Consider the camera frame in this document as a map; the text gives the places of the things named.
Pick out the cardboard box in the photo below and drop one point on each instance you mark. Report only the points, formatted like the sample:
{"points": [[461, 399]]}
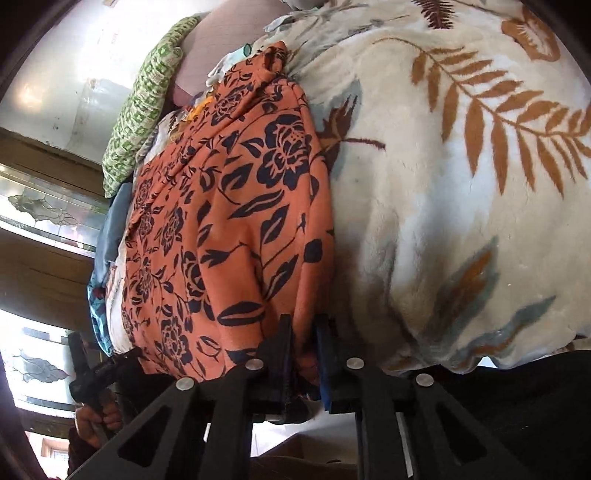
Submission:
{"points": [[300, 457]]}

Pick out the orange floral dress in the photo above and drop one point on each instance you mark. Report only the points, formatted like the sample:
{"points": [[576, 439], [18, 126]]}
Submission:
{"points": [[221, 230]]}

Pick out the leaf print blanket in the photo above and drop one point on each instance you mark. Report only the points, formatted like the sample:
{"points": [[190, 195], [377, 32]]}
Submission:
{"points": [[438, 207]]}

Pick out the wooden door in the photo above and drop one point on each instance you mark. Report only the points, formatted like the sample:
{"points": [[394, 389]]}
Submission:
{"points": [[41, 277]]}

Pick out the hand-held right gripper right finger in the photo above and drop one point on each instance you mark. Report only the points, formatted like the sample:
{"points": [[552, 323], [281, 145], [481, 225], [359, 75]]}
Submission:
{"points": [[324, 364]]}

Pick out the person's left forearm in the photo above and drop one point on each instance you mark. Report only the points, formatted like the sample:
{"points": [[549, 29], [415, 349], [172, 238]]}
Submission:
{"points": [[81, 457]]}

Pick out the blue striped garment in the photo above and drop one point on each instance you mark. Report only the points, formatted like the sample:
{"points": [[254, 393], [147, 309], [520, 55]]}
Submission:
{"points": [[98, 318]]}

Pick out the pink mattress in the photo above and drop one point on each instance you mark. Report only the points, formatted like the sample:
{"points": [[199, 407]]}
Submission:
{"points": [[221, 37]]}

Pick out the white and teal small cloth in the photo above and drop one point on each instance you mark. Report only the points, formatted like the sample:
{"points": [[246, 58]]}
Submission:
{"points": [[231, 62]]}

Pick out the green checked pillow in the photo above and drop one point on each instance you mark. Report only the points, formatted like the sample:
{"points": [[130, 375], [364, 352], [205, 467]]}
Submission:
{"points": [[147, 110]]}

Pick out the person's left hand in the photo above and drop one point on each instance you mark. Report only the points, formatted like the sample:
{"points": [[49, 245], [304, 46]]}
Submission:
{"points": [[85, 422]]}

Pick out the arched stained glass pane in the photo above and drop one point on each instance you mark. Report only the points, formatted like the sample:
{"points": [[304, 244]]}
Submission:
{"points": [[51, 210]]}

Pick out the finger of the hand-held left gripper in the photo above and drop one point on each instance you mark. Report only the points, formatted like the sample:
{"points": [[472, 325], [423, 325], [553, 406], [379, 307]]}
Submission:
{"points": [[85, 369]]}

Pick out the blue folded cloth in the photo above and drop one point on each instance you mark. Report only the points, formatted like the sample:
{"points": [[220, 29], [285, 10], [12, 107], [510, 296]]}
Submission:
{"points": [[113, 230]]}

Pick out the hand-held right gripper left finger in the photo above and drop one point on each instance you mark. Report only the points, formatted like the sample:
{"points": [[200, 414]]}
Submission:
{"points": [[286, 355]]}

